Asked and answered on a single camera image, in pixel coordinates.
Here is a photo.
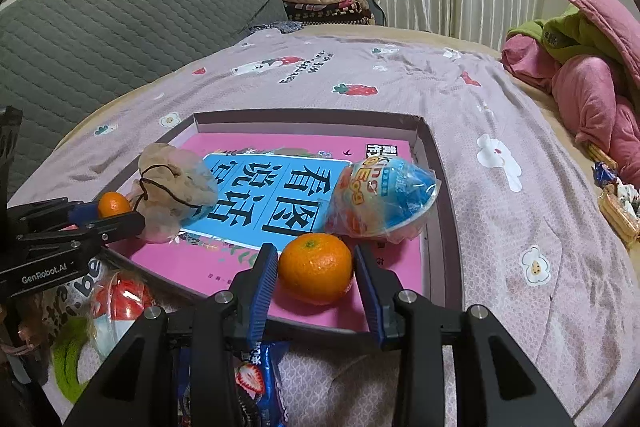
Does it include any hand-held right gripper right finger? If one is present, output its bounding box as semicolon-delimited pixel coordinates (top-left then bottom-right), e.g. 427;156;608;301
352;243;576;427

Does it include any checkered folded blanket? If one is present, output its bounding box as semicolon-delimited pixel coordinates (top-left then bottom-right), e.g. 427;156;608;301
285;0;373;26

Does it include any dark patterned cloth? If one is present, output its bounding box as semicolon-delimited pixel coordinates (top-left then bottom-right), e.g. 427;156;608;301
248;21;304;35

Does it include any beige drawstring pouch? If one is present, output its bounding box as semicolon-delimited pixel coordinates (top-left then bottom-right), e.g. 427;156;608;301
129;143;220;244

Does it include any blue candy wrapper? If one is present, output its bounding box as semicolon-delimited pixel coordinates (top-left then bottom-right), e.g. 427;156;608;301
594;161;621;188

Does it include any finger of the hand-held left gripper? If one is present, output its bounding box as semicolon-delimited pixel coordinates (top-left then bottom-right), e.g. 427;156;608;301
16;212;147;261
7;198;102;239

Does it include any green knitted ring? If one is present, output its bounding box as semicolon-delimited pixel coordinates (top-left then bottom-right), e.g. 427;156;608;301
51;316;103;400

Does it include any pink quilt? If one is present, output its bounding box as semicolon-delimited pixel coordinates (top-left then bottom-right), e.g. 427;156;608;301
501;0;640;178

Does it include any plastic-wrapped toy egg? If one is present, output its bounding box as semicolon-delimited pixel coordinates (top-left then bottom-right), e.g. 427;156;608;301
324;157;441;244
89;269;157;358

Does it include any grey cardboard box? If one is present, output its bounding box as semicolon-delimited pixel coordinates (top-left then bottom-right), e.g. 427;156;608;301
7;109;463;340

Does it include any small wafer biscuit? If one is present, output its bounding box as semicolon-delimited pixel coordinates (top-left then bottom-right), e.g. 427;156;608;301
587;142;619;168

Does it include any large wafer biscuit pack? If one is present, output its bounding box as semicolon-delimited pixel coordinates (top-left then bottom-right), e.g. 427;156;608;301
599;187;640;249

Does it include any green blanket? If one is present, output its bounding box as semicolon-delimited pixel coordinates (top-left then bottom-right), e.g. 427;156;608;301
507;4;631;68

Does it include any person's left hand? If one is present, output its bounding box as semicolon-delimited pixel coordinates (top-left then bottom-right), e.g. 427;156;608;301
12;303;48;354

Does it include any pink and blue book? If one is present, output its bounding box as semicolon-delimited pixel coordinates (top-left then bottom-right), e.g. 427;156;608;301
107;132;431;333

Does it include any orange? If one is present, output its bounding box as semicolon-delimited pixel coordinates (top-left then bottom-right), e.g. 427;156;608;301
278;233;354;306
97;191;132;220

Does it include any blue cookie packet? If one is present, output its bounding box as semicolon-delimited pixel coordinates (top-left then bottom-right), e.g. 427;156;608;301
172;341;292;427

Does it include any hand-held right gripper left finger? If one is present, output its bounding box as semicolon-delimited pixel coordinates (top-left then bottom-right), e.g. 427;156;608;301
64;243;279;427

